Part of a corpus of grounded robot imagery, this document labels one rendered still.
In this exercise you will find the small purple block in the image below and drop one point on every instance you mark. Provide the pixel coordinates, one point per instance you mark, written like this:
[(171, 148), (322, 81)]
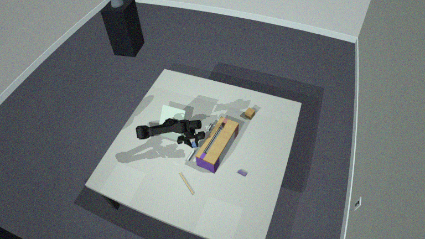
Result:
[(242, 172)]

